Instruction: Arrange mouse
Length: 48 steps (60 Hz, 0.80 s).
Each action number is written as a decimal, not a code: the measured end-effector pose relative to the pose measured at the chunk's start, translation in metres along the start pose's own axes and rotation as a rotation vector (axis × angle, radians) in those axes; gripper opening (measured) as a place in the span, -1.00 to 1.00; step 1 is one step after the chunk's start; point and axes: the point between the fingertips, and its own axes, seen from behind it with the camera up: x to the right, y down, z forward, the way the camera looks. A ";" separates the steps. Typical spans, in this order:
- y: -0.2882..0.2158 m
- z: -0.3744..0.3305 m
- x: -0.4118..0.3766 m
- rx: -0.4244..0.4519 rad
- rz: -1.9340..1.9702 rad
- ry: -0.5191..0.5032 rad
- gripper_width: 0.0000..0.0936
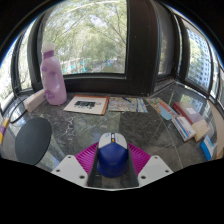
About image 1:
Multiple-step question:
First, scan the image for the colourful thin booklet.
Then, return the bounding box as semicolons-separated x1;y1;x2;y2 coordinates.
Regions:
145;97;180;121

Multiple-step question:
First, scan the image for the tan book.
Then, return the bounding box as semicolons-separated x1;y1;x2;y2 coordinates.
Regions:
191;119;212;143

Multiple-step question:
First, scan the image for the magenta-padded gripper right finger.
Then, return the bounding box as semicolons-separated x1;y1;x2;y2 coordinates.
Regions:
126;142;174;188

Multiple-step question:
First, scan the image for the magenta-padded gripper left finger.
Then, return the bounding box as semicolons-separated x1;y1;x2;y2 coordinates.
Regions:
51;141;102;188

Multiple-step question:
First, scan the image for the purple plastic detergent bottle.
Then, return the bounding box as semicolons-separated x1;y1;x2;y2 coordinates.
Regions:
39;43;68;106

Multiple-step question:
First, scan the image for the red hardcover book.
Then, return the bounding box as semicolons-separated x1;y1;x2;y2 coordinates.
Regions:
171;101;204;126

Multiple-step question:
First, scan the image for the white and blue box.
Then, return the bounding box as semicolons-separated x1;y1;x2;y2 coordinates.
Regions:
171;114;197;142

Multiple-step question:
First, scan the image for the dark grey round mouse pad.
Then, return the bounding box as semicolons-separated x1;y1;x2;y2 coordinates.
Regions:
14;116;53;166

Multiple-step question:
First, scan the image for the small blue box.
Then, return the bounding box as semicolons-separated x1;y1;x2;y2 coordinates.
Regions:
199;134;216;162

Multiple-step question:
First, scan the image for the unfolded paper map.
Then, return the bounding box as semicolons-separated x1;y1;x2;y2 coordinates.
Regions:
107;96;148;114

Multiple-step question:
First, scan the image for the blue and white computer mouse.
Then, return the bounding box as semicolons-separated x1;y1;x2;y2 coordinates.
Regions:
96;132;130;179

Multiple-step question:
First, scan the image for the yellow and purple packet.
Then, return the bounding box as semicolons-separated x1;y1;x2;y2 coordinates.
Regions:
0;116;10;145

